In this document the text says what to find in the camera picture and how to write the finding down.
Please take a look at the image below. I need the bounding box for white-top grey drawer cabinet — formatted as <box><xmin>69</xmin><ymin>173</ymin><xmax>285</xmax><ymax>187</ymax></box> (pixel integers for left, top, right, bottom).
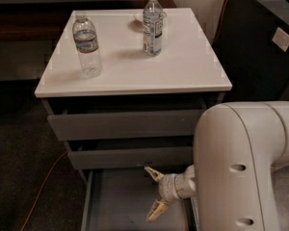
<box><xmin>34</xmin><ymin>8</ymin><xmax>233</xmax><ymax>231</ymax></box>

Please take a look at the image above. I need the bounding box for clear bottle white cap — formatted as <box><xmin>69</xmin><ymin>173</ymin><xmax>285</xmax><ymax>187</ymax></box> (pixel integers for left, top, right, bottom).
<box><xmin>143</xmin><ymin>0</ymin><xmax>163</xmax><ymax>56</ymax></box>

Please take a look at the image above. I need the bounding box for dark counter cabinet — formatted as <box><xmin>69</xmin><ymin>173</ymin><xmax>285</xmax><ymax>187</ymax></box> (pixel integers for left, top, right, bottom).
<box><xmin>213</xmin><ymin>0</ymin><xmax>289</xmax><ymax>102</ymax></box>

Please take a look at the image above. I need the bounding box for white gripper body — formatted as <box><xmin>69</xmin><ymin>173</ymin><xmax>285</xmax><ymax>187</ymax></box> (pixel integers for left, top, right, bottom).
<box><xmin>159</xmin><ymin>173</ymin><xmax>183</xmax><ymax>202</ymax></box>

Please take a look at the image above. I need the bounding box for grey bottom drawer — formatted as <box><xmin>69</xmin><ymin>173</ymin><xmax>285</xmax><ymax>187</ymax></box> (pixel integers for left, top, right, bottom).
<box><xmin>81</xmin><ymin>168</ymin><xmax>198</xmax><ymax>231</ymax></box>

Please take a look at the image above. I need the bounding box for white wall outlet plate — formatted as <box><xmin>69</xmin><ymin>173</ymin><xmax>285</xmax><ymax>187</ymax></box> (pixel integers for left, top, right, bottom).
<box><xmin>272</xmin><ymin>27</ymin><xmax>289</xmax><ymax>52</ymax></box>

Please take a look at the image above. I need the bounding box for grey top drawer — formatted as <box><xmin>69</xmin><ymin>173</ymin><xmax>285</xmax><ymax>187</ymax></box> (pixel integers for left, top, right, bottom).
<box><xmin>48</xmin><ymin>98</ymin><xmax>208</xmax><ymax>141</ymax></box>

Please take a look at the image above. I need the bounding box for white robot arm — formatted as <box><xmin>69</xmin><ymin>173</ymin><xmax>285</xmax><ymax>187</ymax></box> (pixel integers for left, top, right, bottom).
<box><xmin>145</xmin><ymin>101</ymin><xmax>289</xmax><ymax>231</ymax></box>

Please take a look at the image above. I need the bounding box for dark wooden bench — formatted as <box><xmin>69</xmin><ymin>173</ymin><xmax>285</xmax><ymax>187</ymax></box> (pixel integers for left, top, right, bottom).
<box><xmin>0</xmin><ymin>0</ymin><xmax>177</xmax><ymax>44</ymax></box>

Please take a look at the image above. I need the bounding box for grey drawer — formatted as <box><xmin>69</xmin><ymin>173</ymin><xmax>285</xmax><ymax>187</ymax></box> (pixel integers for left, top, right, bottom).
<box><xmin>48</xmin><ymin>98</ymin><xmax>208</xmax><ymax>141</ymax></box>
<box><xmin>68</xmin><ymin>136</ymin><xmax>193</xmax><ymax>169</ymax></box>
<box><xmin>81</xmin><ymin>168</ymin><xmax>198</xmax><ymax>231</ymax></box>

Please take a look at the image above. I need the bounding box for grey middle drawer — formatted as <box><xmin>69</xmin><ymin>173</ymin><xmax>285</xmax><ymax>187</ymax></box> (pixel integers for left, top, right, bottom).
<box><xmin>68</xmin><ymin>136</ymin><xmax>193</xmax><ymax>169</ymax></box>

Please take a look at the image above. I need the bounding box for orange power cable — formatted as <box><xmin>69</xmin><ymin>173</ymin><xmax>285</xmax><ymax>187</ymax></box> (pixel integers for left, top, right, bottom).
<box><xmin>19</xmin><ymin>0</ymin><xmax>240</xmax><ymax>231</ymax></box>

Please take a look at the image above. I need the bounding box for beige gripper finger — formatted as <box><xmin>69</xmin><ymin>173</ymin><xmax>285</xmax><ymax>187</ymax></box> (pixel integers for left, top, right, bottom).
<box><xmin>146</xmin><ymin>199</ymin><xmax>170</xmax><ymax>222</ymax></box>
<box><xmin>144</xmin><ymin>167</ymin><xmax>164</xmax><ymax>182</ymax></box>

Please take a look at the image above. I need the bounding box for clear bottle red-blue label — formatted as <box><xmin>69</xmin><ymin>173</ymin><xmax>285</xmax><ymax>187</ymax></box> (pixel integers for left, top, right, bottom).
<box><xmin>72</xmin><ymin>13</ymin><xmax>102</xmax><ymax>78</ymax></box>

